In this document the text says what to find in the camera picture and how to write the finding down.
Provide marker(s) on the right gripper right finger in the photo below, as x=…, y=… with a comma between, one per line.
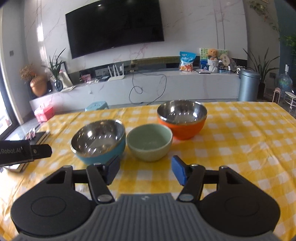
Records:
x=190, y=177

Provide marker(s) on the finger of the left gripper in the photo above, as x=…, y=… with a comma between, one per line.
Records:
x=40, y=151

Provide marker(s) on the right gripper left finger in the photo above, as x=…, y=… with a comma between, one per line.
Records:
x=100, y=176

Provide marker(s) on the blue steel bowl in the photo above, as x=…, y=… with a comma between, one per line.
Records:
x=99, y=141

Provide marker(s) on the green ceramic bowl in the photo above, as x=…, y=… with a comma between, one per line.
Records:
x=150, y=142

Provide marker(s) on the orange steel bowl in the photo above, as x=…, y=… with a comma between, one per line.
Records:
x=185, y=118

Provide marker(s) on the pink binder clip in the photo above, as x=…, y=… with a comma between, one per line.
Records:
x=30, y=135

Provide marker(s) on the pink box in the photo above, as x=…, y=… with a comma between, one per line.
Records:
x=44, y=113

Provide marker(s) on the copper vase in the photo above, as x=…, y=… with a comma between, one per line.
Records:
x=39, y=85

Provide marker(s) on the blue plastic stool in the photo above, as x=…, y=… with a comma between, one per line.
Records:
x=99, y=105

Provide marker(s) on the yellow checked tablecloth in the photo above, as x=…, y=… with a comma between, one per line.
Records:
x=256, y=139

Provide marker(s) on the dried flowers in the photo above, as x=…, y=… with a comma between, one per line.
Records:
x=27, y=73

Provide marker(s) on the green plant in blue vase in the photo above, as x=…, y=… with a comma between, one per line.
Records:
x=55, y=67

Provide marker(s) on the white TV console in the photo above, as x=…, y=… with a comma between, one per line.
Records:
x=144, y=88

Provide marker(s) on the white wifi router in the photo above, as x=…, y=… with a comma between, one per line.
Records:
x=116, y=73

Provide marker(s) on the grey trash bin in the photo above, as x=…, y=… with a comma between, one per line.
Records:
x=249, y=83

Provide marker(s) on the teddy bear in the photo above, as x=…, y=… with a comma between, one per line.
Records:
x=212, y=61

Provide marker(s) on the blue snack bag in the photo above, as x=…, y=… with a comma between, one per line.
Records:
x=186, y=61

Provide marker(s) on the pink small heater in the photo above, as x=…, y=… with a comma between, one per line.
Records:
x=276, y=95

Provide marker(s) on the green picture book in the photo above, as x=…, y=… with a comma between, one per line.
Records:
x=204, y=58

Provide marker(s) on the white round stool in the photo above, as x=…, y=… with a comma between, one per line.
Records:
x=290, y=98

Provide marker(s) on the tall floor plant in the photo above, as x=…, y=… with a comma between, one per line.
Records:
x=262, y=67

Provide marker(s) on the water jug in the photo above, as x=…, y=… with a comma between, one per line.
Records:
x=284, y=82

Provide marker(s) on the black television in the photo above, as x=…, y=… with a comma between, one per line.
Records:
x=104, y=25

